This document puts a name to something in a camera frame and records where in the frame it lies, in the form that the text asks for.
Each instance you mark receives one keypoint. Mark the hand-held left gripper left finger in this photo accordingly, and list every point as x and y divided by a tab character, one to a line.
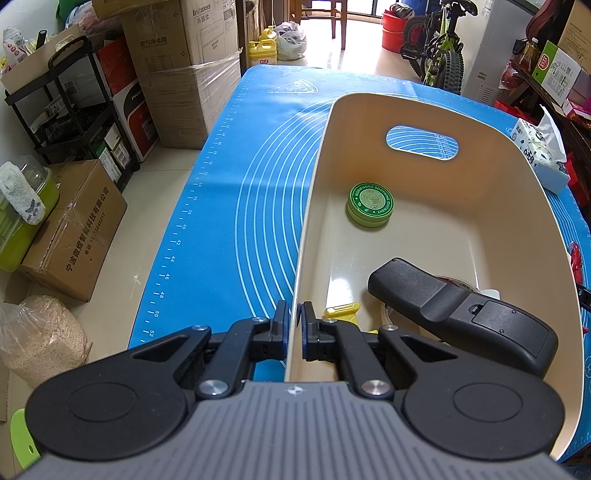
288	323

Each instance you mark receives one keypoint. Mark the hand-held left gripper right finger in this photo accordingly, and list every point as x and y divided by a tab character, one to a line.
303	328

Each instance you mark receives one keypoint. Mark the yellow plastic toy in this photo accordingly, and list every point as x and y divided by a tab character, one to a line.
341	312

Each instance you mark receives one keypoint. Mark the round green tin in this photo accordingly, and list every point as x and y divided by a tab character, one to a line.
371	203

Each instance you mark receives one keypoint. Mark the black remote control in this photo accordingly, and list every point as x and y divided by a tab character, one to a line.
485	323

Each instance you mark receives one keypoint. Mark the white power bank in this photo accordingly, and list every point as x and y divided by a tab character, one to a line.
490	294

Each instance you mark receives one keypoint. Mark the beige plastic storage bin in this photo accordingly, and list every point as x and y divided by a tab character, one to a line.
461	207

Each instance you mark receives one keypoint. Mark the blue silicone mat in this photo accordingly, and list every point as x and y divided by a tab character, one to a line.
258	184

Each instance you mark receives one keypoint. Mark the plastic-wrapped cardboard box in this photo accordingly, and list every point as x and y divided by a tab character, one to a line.
189	110

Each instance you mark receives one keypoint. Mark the taped brown cardboard box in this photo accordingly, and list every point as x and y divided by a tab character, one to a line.
69	230

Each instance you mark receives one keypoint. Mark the clear bag of grain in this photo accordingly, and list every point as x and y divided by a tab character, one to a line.
41	341

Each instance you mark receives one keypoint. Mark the white red appliance box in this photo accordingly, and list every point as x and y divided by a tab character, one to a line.
134	120

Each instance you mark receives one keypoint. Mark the yellow plastic jug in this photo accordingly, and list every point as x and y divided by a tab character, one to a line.
263	50

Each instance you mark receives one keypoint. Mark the red plastic figure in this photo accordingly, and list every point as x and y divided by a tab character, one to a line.
576	261

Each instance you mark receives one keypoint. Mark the green container with clear lid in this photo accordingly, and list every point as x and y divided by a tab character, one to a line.
18	244

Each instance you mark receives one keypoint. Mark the white plastic bag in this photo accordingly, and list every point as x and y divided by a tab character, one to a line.
291	41

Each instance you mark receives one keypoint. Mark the green plastic object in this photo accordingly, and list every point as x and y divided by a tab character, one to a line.
23	438

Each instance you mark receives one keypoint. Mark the white tissue pack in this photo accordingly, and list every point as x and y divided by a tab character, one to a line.
540	157

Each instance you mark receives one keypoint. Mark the grey fluffy cloth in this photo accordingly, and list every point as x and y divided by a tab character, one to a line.
21	194

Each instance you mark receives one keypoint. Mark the green black bicycle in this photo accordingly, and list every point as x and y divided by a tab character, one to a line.
455	69

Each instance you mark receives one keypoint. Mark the wooden chair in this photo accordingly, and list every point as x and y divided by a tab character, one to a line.
339	23

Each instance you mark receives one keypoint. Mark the red plastic buckets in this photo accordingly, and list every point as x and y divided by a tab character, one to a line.
392	32

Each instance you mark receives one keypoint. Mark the large brown cardboard box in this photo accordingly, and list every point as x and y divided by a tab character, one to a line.
184	27

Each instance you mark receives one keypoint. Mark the dark wooden shelf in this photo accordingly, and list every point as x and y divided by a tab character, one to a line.
577	124

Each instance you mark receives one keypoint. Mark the black utility cart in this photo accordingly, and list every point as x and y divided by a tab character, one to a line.
69	51

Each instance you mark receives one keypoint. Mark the white appliance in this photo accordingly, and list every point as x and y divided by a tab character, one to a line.
498	37

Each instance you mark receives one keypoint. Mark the open cardboard box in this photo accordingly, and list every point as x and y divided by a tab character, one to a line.
51	60

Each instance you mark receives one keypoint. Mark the orange drink bottle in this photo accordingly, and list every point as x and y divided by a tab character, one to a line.
530	55

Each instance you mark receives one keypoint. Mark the green white carton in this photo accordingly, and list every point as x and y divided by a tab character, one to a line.
554	69

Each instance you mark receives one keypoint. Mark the dark brown box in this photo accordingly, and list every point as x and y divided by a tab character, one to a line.
577	27

